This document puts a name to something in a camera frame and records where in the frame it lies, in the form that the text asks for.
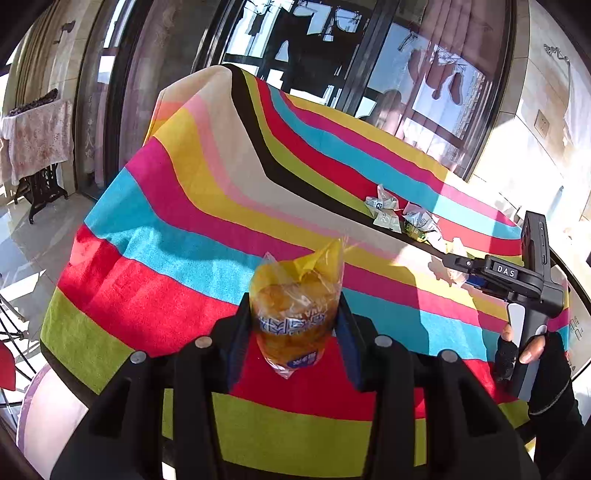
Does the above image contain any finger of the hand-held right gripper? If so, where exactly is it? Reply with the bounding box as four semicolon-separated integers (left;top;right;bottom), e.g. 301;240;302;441
441;254;490;289

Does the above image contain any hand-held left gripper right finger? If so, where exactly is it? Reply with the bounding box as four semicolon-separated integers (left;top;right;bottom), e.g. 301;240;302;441
335;295;541;480

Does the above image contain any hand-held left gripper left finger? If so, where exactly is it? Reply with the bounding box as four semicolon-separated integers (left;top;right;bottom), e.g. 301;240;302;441
50;291;259;480

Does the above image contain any clear rice cracker packet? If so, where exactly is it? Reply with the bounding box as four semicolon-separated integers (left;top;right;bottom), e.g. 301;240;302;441
444;239;476;287

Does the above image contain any white printed packet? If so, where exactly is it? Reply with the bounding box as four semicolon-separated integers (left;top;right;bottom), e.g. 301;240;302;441
402;203;441;232

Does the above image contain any large yellow bread packet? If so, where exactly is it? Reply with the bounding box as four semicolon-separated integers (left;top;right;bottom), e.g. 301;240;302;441
249;236;346;380

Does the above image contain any clear twisted snack packet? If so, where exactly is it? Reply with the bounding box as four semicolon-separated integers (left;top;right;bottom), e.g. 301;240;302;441
365;184;400;215

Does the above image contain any person's right forearm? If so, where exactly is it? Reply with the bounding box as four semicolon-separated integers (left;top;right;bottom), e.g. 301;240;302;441
526;388;591;480

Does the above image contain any person's right hand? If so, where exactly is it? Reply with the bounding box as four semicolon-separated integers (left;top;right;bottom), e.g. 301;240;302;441
493;323;575;416

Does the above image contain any striped colourful table cloth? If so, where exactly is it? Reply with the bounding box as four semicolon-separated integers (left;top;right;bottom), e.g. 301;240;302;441
39;65;573;467

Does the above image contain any pink round stool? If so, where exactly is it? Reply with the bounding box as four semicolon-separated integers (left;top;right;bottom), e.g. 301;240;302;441
16;364;90;467

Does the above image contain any red cloth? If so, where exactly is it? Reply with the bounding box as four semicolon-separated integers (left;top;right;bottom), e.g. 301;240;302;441
0;342;17;391

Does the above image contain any black iron table stand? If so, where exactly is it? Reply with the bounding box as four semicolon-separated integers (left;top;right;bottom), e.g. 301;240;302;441
14;161;70;224

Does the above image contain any dark cloth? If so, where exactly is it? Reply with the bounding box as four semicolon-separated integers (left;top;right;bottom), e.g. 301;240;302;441
9;88;60;116

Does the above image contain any beige curtain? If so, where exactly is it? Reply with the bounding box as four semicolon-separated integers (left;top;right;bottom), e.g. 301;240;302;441
9;0;61;107

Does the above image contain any dark window frame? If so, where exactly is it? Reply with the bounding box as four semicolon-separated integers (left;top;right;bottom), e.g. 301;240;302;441
106;0;518;181

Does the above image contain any metal wire frame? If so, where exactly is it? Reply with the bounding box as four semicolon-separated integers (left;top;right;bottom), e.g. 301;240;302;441
0;295;38;407

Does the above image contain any wall hook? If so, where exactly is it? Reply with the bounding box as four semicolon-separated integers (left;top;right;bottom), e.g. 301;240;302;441
53;19;77;46

